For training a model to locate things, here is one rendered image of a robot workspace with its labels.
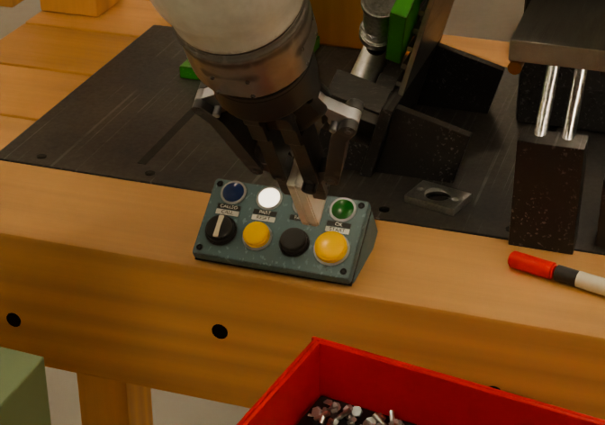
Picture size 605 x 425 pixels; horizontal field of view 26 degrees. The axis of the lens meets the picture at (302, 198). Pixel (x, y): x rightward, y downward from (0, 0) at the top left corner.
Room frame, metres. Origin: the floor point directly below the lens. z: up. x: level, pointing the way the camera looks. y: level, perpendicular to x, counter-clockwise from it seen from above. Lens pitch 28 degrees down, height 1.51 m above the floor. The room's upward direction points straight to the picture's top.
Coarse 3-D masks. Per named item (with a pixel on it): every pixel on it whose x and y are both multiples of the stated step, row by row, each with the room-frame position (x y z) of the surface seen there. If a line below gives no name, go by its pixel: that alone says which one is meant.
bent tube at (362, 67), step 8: (360, 56) 1.27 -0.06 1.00; (368, 56) 1.27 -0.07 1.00; (376, 56) 1.27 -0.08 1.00; (384, 56) 1.27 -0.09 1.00; (360, 64) 1.26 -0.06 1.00; (368, 64) 1.26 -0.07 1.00; (376, 64) 1.26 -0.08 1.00; (384, 64) 1.27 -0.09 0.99; (352, 72) 1.26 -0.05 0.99; (360, 72) 1.25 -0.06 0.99; (368, 72) 1.25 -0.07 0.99; (376, 72) 1.26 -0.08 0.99; (368, 80) 1.25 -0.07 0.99
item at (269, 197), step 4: (268, 188) 1.06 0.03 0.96; (272, 188) 1.06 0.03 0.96; (264, 192) 1.06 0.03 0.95; (268, 192) 1.06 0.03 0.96; (272, 192) 1.06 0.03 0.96; (276, 192) 1.06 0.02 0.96; (260, 196) 1.06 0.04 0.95; (264, 196) 1.05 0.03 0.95; (268, 196) 1.05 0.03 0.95; (272, 196) 1.05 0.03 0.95; (276, 196) 1.05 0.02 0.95; (260, 200) 1.05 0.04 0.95; (264, 200) 1.05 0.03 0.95; (268, 200) 1.05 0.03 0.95; (272, 200) 1.05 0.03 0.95; (276, 200) 1.05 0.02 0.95; (264, 204) 1.05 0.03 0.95; (268, 204) 1.05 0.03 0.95; (272, 204) 1.05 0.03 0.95
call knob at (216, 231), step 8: (216, 216) 1.04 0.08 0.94; (224, 216) 1.04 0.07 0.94; (208, 224) 1.03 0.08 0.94; (216, 224) 1.03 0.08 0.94; (224, 224) 1.03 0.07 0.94; (232, 224) 1.03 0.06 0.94; (208, 232) 1.03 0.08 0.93; (216, 232) 1.02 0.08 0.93; (224, 232) 1.02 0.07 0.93; (232, 232) 1.03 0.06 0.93; (216, 240) 1.02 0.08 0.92; (224, 240) 1.02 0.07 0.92
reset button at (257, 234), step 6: (252, 222) 1.03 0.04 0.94; (258, 222) 1.03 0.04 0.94; (246, 228) 1.02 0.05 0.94; (252, 228) 1.02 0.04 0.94; (258, 228) 1.02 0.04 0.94; (264, 228) 1.02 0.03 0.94; (246, 234) 1.02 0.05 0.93; (252, 234) 1.02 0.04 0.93; (258, 234) 1.02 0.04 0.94; (264, 234) 1.02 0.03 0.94; (246, 240) 1.02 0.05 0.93; (252, 240) 1.01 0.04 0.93; (258, 240) 1.01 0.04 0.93; (264, 240) 1.01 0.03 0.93; (252, 246) 1.01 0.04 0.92; (258, 246) 1.01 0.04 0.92
